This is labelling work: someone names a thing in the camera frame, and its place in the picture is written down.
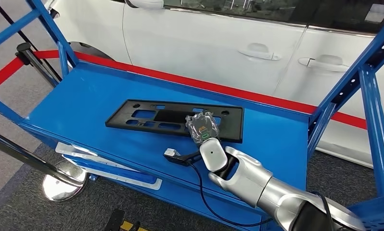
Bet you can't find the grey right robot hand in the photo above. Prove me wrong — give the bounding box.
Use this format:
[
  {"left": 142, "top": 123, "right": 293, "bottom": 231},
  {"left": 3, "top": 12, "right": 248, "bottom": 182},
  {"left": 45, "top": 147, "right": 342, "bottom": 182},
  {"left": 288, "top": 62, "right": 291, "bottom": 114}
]
[{"left": 185, "top": 111, "right": 220, "bottom": 147}]

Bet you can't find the black plastic panel part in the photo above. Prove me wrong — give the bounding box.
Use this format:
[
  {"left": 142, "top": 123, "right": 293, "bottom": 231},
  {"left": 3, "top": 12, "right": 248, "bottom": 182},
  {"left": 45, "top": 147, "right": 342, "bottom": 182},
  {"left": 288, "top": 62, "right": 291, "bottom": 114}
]
[{"left": 105, "top": 99, "right": 244, "bottom": 144}]

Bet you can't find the blue shelf board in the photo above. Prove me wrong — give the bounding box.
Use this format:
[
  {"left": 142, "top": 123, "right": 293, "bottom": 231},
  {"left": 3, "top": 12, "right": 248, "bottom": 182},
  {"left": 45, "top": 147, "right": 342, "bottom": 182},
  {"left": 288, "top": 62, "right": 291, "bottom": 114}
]
[{"left": 20, "top": 61, "right": 311, "bottom": 224}]

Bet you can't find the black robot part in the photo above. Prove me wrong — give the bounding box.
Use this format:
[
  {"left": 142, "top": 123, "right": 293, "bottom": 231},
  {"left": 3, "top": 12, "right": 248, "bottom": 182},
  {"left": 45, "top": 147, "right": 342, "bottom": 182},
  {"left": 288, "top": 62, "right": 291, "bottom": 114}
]
[{"left": 103, "top": 208, "right": 141, "bottom": 231}]

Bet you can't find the blue metal shelf rack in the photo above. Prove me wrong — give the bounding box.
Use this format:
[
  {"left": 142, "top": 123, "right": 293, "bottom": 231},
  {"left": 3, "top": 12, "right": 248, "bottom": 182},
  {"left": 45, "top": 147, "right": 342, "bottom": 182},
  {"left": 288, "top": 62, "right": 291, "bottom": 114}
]
[{"left": 0, "top": 0, "right": 384, "bottom": 231}]

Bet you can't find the red barrier belt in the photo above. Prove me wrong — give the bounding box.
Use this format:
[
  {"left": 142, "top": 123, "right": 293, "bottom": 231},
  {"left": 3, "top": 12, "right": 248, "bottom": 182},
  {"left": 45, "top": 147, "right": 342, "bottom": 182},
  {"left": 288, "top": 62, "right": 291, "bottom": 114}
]
[
  {"left": 0, "top": 57, "right": 24, "bottom": 93},
  {"left": 34, "top": 50, "right": 384, "bottom": 138}
]

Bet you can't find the clear plastic bin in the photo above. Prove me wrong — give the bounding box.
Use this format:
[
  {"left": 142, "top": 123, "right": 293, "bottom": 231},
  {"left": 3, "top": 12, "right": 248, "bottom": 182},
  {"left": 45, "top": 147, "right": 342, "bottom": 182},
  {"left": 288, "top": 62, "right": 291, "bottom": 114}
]
[
  {"left": 55, "top": 141, "right": 140, "bottom": 174},
  {"left": 89, "top": 173, "right": 163, "bottom": 191}
]

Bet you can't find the white car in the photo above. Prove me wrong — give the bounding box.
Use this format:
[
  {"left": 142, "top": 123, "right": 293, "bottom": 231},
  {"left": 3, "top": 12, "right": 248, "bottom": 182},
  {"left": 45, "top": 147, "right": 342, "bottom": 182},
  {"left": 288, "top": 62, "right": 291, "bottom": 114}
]
[{"left": 45, "top": 0, "right": 384, "bottom": 168}]

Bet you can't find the yellow floor tape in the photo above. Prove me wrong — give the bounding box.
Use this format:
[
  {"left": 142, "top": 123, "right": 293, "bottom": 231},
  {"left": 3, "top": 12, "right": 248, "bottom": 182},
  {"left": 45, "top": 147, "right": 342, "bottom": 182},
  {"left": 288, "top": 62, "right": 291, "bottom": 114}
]
[{"left": 120, "top": 220, "right": 150, "bottom": 231}]

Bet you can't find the dark car wheel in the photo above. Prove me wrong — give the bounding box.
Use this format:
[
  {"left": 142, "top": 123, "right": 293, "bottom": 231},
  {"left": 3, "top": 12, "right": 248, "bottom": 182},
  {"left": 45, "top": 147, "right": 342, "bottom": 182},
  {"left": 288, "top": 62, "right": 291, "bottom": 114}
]
[{"left": 69, "top": 41, "right": 115, "bottom": 62}]

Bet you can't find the chrome stanchion with black cap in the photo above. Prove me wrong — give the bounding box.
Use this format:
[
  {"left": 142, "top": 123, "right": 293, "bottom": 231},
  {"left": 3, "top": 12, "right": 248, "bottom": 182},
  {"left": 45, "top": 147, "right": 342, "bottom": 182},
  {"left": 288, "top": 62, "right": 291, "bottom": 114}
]
[
  {"left": 0, "top": 127, "right": 89, "bottom": 203},
  {"left": 15, "top": 42, "right": 63, "bottom": 87}
]

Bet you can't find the black stanchion pole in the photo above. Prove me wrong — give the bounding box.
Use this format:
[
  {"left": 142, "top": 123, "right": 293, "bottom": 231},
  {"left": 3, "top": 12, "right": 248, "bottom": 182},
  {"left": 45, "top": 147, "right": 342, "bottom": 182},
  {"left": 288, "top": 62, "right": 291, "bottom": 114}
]
[{"left": 0, "top": 0, "right": 37, "bottom": 51}]

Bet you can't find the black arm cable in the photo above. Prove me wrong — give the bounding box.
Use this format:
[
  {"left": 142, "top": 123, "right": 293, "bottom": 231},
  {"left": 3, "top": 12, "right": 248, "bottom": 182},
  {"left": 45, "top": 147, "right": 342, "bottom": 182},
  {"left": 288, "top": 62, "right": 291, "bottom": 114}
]
[{"left": 189, "top": 162, "right": 335, "bottom": 231}]

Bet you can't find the white car door handle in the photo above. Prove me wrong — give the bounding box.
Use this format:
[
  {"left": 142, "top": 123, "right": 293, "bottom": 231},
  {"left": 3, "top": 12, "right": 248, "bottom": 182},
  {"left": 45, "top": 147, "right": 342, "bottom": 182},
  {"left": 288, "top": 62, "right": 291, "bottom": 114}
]
[
  {"left": 298, "top": 54, "right": 350, "bottom": 72},
  {"left": 238, "top": 43, "right": 282, "bottom": 61}
]

